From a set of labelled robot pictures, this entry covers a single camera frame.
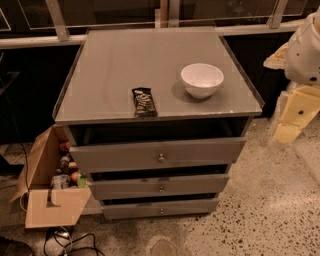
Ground open cardboard box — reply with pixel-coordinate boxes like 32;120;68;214
10;126;91;228

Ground grey drawer cabinet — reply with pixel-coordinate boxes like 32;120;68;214
54;27;263;210

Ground white ceramic bowl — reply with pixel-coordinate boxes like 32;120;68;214
181;63;224;99

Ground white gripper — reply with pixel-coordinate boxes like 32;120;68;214
274;85;320;144

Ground glass jar in box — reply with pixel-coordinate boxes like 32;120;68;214
51;174;70;190

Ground grey drawer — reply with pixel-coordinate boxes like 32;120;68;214
70;137;246;173
89;174;229;200
102;198;218;220

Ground grey bottom drawer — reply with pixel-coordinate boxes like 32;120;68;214
102;198;218;220

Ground black snack bar wrapper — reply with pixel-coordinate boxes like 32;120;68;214
132;87;158;117

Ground grey middle drawer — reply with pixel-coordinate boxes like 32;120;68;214
89;174;229;200

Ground dark bottle in box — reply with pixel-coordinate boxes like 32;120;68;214
57;153;71;174

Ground green item in box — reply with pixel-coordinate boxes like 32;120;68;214
77;173;88;188

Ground grey top drawer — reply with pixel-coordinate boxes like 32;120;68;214
70;137;246;173

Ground red apple in box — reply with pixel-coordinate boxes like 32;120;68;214
70;171;79;183

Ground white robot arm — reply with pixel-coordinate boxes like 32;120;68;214
263;7;320;144

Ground black cables on floor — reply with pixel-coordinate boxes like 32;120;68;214
43;226;106;256

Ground metal railing frame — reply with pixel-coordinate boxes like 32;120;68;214
0;0;320;49

